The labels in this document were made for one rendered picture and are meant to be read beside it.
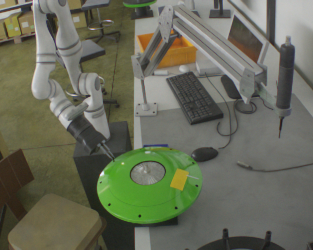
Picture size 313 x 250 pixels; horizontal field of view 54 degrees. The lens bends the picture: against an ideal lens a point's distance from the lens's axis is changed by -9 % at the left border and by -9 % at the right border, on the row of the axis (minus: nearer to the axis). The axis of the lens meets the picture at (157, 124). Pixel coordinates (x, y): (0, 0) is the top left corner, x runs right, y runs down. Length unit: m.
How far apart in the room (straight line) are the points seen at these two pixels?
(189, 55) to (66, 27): 0.94
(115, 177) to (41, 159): 2.07
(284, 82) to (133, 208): 0.51
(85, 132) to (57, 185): 1.64
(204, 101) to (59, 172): 1.60
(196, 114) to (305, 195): 0.61
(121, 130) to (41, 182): 1.34
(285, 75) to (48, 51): 0.76
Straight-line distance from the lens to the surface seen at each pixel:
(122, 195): 0.94
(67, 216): 1.58
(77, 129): 1.09
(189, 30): 1.09
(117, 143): 1.51
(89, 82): 1.37
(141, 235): 1.05
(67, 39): 1.24
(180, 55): 1.95
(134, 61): 1.44
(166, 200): 0.91
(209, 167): 1.23
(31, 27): 6.41
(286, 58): 0.80
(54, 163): 2.92
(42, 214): 1.64
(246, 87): 0.92
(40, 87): 1.14
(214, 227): 1.05
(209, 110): 1.48
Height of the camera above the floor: 1.75
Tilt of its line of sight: 35 degrees down
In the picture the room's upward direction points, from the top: 8 degrees counter-clockwise
